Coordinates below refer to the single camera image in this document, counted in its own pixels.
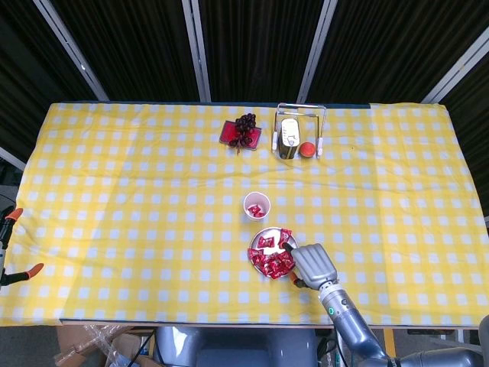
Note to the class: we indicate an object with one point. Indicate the red rectangular tray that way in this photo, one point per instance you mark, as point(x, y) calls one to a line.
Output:
point(229, 132)

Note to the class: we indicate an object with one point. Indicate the dark green gold tin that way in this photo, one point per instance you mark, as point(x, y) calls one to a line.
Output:
point(288, 134)

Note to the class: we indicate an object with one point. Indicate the clear plastic packaging film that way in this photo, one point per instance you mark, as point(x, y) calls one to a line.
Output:
point(95, 336)

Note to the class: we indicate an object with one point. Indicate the white paper cup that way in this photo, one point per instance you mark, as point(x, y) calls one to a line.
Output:
point(263, 199)

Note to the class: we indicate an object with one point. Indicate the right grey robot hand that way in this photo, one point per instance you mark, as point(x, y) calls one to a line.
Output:
point(315, 265)

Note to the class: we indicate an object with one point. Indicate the black pleated curtain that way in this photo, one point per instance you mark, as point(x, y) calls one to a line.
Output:
point(248, 46)

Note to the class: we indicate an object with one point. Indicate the yellow metal table leg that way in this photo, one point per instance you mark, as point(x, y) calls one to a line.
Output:
point(389, 340)

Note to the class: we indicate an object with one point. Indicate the grey robot torso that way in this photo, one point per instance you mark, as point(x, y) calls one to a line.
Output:
point(237, 348)

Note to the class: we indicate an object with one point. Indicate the black spring clamp orange tips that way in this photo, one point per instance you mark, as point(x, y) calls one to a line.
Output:
point(15, 214)
point(36, 268)

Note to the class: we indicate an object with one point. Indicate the white metal frame post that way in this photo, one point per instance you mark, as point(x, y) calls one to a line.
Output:
point(71, 49)
point(196, 49)
point(317, 49)
point(11, 160)
point(458, 70)

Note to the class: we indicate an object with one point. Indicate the dark purple grape bunch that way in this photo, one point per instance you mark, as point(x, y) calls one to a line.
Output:
point(244, 122)

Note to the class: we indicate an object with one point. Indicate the round steel plate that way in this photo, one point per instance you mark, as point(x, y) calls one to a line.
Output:
point(273, 235)

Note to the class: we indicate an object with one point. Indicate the brown cardboard box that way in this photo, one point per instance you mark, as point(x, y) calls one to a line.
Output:
point(130, 346)

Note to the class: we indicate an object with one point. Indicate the yellow white checked tablecloth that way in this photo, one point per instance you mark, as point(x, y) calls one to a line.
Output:
point(114, 191)

